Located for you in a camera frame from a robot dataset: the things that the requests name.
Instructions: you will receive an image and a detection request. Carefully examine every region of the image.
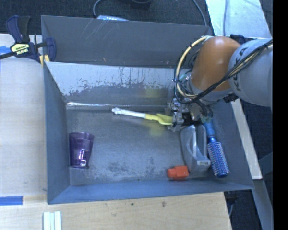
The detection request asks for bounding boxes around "purple clear plastic cup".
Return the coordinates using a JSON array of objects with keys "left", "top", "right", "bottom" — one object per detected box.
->
[{"left": 69, "top": 131, "right": 95, "bottom": 170}]

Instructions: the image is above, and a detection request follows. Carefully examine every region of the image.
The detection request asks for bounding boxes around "pale wood board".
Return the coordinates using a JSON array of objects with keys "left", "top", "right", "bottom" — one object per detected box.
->
[{"left": 0, "top": 56, "right": 49, "bottom": 198}]

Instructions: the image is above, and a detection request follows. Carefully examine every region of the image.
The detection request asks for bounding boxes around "orange plastic cap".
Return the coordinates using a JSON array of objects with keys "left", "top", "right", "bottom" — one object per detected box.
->
[{"left": 167, "top": 165, "right": 190, "bottom": 181}]

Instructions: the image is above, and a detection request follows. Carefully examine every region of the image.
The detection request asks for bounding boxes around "blue round hairbrush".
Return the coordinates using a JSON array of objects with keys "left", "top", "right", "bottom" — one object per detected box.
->
[{"left": 203, "top": 120, "right": 230, "bottom": 178}]

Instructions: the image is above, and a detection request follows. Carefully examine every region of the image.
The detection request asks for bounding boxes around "yellow and white spatula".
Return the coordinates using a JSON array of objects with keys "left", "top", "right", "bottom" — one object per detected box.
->
[{"left": 111, "top": 107, "right": 174, "bottom": 126}]

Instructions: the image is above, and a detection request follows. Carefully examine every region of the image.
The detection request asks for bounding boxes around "grey metal bin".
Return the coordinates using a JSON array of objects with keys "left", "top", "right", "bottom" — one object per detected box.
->
[{"left": 40, "top": 14, "right": 255, "bottom": 205}]

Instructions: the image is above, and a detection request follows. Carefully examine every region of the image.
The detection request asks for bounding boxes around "grey plastic jug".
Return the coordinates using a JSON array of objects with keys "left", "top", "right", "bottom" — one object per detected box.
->
[{"left": 180, "top": 124, "right": 212, "bottom": 174}]

